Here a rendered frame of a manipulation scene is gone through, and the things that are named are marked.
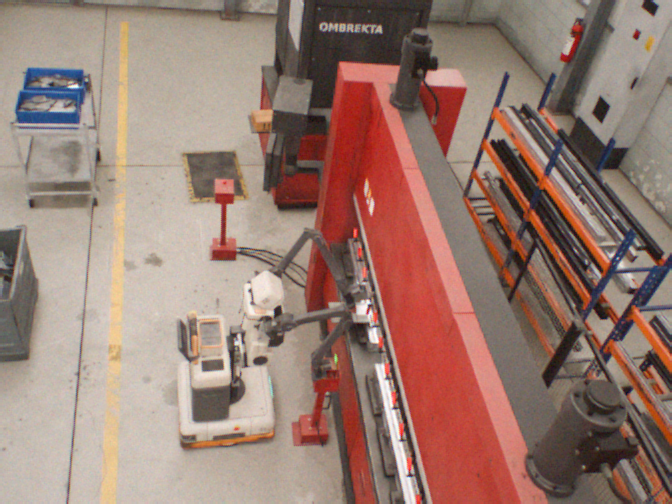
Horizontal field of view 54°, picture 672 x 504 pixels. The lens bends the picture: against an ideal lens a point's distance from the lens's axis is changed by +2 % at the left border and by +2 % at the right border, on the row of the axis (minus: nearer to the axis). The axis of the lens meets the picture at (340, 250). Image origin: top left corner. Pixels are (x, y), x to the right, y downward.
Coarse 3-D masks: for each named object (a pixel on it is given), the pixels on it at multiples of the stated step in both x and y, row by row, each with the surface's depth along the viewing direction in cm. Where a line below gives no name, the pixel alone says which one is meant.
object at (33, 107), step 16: (32, 96) 598; (48, 96) 601; (64, 96) 604; (16, 112) 569; (32, 112) 572; (48, 112) 575; (64, 112) 578; (80, 112) 607; (32, 128) 582; (48, 128) 585; (64, 128) 588
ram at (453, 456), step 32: (384, 160) 405; (384, 192) 404; (384, 224) 403; (384, 256) 402; (416, 256) 340; (384, 288) 402; (416, 288) 340; (416, 320) 339; (416, 352) 339; (448, 352) 294; (416, 384) 339; (448, 384) 294; (416, 416) 338; (448, 416) 294; (448, 448) 294; (480, 448) 259; (448, 480) 293; (480, 480) 259
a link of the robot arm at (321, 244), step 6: (318, 240) 421; (324, 240) 427; (318, 246) 423; (324, 246) 426; (324, 252) 427; (324, 258) 429; (330, 258) 429; (330, 264) 431; (336, 264) 432; (330, 270) 432; (336, 270) 432; (336, 276) 433; (342, 276) 435; (336, 282) 435; (342, 282) 434
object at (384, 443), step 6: (378, 432) 397; (378, 438) 395; (384, 438) 394; (384, 444) 391; (384, 450) 388; (390, 450) 389; (384, 456) 385; (390, 456) 386; (384, 462) 382; (390, 462) 383; (384, 468) 382; (390, 468) 380; (390, 474) 377
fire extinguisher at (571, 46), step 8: (576, 24) 841; (584, 24) 840; (576, 32) 840; (584, 32) 844; (568, 40) 851; (576, 40) 847; (568, 48) 855; (576, 48) 859; (560, 56) 869; (568, 56) 861
